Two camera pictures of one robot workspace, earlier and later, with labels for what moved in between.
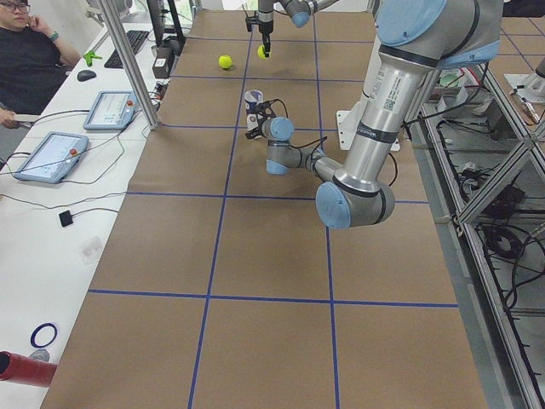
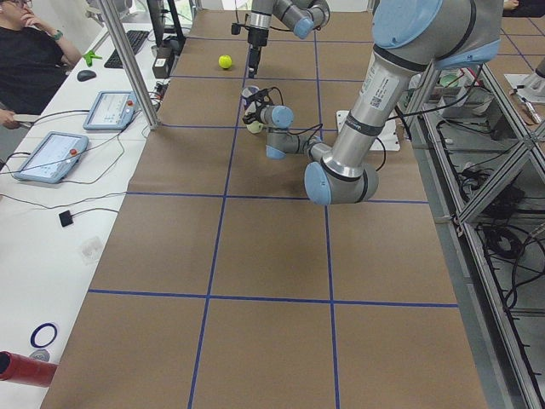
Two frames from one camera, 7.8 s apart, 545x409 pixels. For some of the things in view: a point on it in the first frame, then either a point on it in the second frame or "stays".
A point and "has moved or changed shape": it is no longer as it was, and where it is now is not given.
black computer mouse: (85, 75) stays
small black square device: (65, 218) stays
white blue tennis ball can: (251, 98) has moved or changed shape
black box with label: (163, 61) stays
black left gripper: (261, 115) -> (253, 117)
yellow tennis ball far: (225, 61) stays
